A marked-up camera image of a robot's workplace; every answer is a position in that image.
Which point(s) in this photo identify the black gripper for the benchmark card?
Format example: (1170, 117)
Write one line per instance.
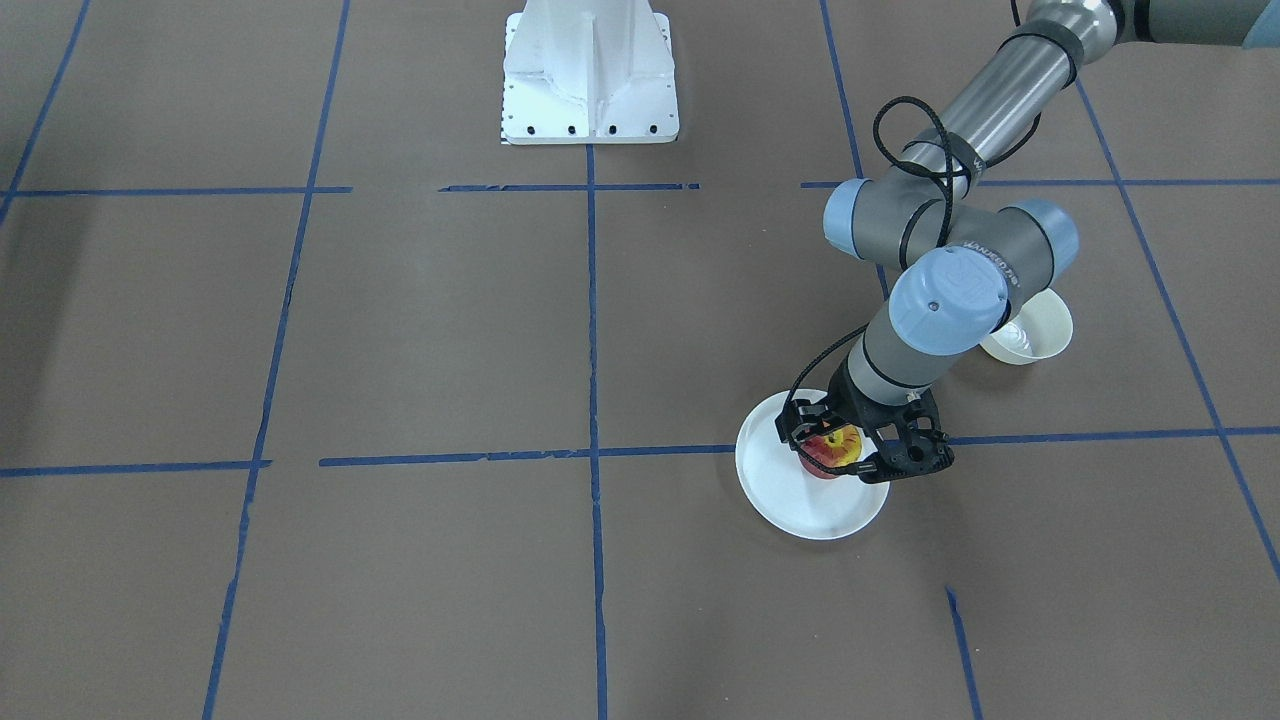
(858, 408)

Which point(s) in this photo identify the red yellow apple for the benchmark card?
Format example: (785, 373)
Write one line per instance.
(837, 449)

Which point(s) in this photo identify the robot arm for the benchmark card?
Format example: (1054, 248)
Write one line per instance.
(964, 272)

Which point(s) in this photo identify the white plate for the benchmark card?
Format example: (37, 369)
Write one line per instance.
(787, 495)

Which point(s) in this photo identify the white bowl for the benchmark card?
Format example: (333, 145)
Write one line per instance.
(1043, 329)

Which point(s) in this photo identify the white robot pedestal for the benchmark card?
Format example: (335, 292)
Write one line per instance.
(588, 72)

